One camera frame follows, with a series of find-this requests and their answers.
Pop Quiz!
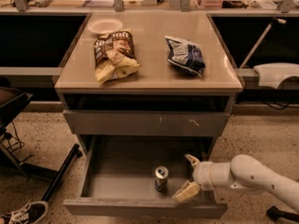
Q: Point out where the black chair base leg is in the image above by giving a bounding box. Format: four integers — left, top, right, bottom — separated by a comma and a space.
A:
266, 206, 299, 223

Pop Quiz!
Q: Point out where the black cart stand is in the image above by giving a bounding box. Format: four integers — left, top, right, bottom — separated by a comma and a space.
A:
0, 86, 83, 203

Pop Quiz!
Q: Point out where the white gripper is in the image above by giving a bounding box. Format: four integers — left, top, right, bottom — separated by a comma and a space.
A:
172, 154, 215, 202

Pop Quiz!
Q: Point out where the black white sneaker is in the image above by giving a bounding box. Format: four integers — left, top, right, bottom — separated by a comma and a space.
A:
0, 201, 49, 224

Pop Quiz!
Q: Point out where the closed grey top drawer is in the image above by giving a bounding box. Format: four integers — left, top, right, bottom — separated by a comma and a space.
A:
64, 110, 230, 136

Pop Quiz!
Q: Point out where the silver blue redbull can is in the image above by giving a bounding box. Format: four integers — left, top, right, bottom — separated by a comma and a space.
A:
154, 166, 169, 192

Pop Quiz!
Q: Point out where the brown salt chip bag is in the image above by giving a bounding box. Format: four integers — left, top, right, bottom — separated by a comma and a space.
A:
93, 28, 141, 84

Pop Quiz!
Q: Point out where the blue chip bag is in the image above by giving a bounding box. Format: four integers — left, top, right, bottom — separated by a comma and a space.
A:
164, 35, 206, 77

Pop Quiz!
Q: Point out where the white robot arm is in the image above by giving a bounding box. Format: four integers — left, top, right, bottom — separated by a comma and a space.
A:
173, 154, 299, 212

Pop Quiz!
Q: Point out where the grey drawer cabinet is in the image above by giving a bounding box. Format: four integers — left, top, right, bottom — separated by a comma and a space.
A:
55, 10, 242, 157

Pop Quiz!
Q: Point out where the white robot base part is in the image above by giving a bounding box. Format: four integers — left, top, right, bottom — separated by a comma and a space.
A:
253, 63, 299, 89

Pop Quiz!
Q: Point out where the open grey middle drawer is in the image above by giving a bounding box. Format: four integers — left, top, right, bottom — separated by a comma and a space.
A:
64, 135, 227, 218

